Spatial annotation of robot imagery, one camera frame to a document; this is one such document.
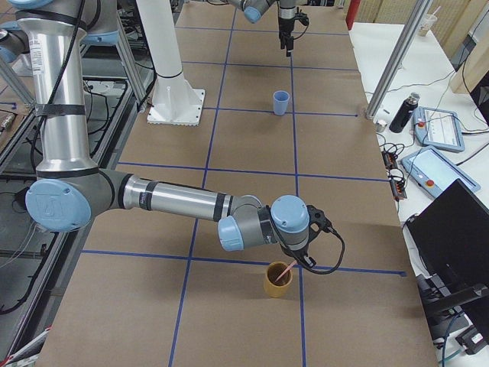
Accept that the plastic drink cup with straw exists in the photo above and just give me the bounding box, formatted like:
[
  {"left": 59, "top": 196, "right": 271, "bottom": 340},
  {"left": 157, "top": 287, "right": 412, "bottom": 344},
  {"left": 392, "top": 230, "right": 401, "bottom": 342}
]
[{"left": 418, "top": 5, "right": 442, "bottom": 37}]

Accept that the black laptop monitor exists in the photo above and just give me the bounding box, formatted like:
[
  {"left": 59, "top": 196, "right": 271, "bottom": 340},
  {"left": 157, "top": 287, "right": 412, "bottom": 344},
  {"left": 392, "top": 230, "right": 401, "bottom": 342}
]
[{"left": 407, "top": 179, "right": 488, "bottom": 287}]

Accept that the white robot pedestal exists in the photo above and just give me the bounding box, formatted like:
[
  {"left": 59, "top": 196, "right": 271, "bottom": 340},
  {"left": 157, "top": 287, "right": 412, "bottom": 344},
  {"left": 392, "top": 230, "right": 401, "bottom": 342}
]
[{"left": 137, "top": 0, "right": 206, "bottom": 126}]

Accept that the far teach pendant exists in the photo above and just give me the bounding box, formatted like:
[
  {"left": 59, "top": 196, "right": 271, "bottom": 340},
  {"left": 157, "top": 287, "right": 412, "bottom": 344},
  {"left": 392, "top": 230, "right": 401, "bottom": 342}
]
[{"left": 412, "top": 106, "right": 465, "bottom": 152}]

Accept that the yellow cup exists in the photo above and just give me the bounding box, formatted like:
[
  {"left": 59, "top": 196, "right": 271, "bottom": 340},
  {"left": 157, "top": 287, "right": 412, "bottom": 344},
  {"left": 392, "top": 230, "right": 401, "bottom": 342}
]
[{"left": 264, "top": 261, "right": 293, "bottom": 298}]

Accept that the small metal cylinder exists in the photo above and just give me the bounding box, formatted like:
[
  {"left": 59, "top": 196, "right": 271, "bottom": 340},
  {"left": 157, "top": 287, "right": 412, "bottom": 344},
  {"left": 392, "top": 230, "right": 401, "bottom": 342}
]
[{"left": 375, "top": 119, "right": 387, "bottom": 133}]

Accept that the black water bottle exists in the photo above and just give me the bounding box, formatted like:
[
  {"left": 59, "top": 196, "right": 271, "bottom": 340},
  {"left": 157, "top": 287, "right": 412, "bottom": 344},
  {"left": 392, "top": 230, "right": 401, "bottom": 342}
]
[{"left": 389, "top": 92, "right": 420, "bottom": 133}]

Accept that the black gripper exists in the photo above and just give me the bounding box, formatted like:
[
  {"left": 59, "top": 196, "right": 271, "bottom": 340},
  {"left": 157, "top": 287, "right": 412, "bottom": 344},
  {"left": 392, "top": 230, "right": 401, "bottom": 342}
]
[
  {"left": 278, "top": 15, "right": 309, "bottom": 57},
  {"left": 280, "top": 205, "right": 332, "bottom": 268}
]

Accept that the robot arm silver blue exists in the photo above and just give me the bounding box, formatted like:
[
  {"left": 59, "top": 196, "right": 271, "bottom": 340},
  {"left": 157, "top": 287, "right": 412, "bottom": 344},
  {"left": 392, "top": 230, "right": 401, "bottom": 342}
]
[
  {"left": 227, "top": 0, "right": 309, "bottom": 57},
  {"left": 1, "top": 1, "right": 334, "bottom": 271}
]

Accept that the blue cup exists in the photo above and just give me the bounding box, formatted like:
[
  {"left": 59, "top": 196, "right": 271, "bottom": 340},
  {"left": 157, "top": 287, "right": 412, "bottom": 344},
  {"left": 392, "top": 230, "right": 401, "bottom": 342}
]
[{"left": 273, "top": 90, "right": 290, "bottom": 116}]

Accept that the aluminium frame post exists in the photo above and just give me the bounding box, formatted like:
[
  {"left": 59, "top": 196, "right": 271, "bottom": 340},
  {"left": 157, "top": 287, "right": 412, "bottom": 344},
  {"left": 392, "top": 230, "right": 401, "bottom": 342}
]
[{"left": 365, "top": 0, "right": 432, "bottom": 120}]

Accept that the pink chopstick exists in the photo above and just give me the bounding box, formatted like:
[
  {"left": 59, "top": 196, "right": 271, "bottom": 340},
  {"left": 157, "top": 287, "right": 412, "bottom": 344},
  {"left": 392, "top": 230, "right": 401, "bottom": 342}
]
[{"left": 275, "top": 260, "right": 297, "bottom": 284}]

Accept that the near teach pendant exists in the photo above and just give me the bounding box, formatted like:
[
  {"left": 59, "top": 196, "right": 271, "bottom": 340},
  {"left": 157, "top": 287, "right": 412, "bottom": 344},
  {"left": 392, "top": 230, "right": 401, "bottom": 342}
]
[{"left": 401, "top": 146, "right": 481, "bottom": 198}]

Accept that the teach pendant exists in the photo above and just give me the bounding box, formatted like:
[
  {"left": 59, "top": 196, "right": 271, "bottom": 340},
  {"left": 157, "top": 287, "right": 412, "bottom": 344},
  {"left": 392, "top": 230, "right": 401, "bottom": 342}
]
[
  {"left": 401, "top": 146, "right": 481, "bottom": 198},
  {"left": 412, "top": 106, "right": 465, "bottom": 152}
]

